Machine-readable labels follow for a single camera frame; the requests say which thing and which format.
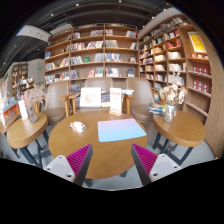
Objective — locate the white picture board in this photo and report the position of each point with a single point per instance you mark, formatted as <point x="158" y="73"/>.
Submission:
<point x="90" y="97"/>

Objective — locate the beige armchair right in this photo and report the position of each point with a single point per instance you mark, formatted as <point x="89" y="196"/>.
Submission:
<point x="142" y="98"/>

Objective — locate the beige armchair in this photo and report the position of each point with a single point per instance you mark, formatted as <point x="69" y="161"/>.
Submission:
<point x="54" y="104"/>
<point x="142" y="98"/>
<point x="103" y="82"/>

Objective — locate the round wooden table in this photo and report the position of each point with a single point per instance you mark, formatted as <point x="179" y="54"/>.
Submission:
<point x="185" y="129"/>
<point x="23" y="132"/>
<point x="109" y="158"/>

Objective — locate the small wooden side table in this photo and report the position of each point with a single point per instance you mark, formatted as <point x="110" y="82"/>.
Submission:
<point x="70" y="103"/>

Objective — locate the glass vase dried flowers right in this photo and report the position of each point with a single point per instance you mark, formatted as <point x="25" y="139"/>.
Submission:
<point x="173" y="95"/>

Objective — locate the beige armchair centre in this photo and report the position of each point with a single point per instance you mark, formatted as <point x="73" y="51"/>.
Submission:
<point x="103" y="82"/>

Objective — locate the white sign card stand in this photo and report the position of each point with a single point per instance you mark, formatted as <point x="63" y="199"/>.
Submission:
<point x="116" y="101"/>

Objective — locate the beige armchair left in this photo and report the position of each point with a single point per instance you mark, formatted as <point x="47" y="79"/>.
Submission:
<point x="54" y="104"/>

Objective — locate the round wooden left table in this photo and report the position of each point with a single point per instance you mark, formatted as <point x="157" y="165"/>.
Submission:
<point x="23" y="132"/>

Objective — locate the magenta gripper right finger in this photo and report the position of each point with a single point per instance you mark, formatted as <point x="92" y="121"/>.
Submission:
<point x="152" y="167"/>

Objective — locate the white card on left table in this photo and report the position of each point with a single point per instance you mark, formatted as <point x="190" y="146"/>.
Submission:
<point x="22" y="108"/>

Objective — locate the yellow poster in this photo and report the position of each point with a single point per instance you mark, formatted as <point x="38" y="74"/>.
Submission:
<point x="196" y="41"/>

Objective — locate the stack of books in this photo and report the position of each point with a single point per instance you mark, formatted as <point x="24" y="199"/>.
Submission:
<point x="157" y="109"/>

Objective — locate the wooden bookshelf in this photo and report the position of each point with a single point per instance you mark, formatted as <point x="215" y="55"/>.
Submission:
<point x="165" y="48"/>
<point x="19" y="74"/>
<point x="92" y="51"/>

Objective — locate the blue pink mouse pad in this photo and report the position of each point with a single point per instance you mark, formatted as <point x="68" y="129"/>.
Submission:
<point x="117" y="130"/>

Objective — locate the round wooden right table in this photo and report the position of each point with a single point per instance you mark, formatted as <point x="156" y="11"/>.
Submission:
<point x="185" y="129"/>

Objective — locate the wooden bookshelf far left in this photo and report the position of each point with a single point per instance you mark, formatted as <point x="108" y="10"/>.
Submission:
<point x="19" y="74"/>

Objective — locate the vase dried flowers left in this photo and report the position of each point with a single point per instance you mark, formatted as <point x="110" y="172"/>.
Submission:
<point x="31" y="97"/>

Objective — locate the wooden bookshelf right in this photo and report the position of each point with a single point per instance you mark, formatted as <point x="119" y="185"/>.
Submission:
<point x="165" y="48"/>

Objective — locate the wooden bookshelf centre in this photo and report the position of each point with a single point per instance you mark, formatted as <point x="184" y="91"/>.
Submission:
<point x="92" y="51"/>

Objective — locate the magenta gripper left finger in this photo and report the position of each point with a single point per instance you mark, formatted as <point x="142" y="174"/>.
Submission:
<point x="72" y="167"/>

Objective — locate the round wooden centre table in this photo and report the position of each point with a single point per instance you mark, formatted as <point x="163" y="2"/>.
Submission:
<point x="109" y="158"/>

